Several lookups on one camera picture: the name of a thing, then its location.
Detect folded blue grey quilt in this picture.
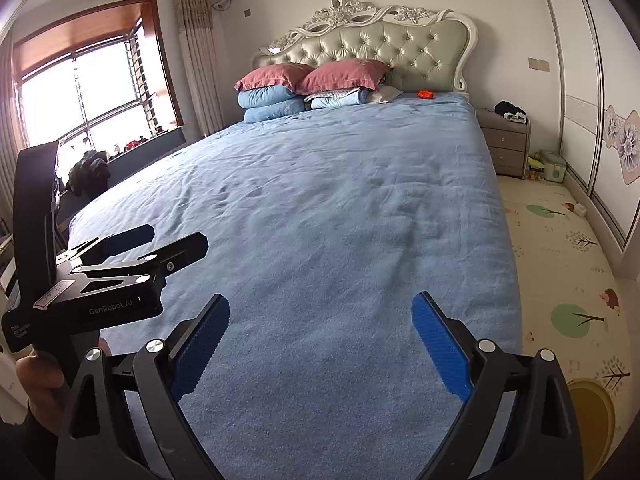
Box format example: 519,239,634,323
304,88,371,111

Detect yellow waste bin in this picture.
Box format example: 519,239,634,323
566,379,617,480

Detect beige curtain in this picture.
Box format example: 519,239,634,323
172,0,225,138

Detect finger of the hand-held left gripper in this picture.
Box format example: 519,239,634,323
71,232,210,297
64,223,156,267

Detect wooden framed window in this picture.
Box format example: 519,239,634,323
12,0,183,161

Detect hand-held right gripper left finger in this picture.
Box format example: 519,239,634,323
54,294,231,480

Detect bed with blue sheet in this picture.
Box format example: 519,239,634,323
67,92,523,480

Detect sheer grey curtain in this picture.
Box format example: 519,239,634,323
0,35,23,221

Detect pink pillow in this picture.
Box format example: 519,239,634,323
295,58,392,95
235,62,316,95

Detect light green storage box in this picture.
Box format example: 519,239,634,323
542,151,568,183

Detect black and white cloth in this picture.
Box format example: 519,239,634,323
494,101,528,123

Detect black jacket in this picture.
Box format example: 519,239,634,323
67,150,112,196

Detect tufted ornate headboard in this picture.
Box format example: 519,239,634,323
251,0,478,106

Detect white floral sliding wardrobe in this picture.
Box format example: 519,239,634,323
532,0,640,278

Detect grey white cloth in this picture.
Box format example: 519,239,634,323
370,85,405,105

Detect grey nightstand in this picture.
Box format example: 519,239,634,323
475,107,531,178

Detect yellow green toy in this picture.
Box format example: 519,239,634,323
526,150,547,181

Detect red items on windowsill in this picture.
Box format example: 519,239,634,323
112,136,151,156

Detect person's left hand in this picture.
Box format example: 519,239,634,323
15,350,76,436

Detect folded light blue quilt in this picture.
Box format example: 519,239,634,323
237,85,307,123

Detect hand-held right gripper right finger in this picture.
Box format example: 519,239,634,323
410,291,585,480

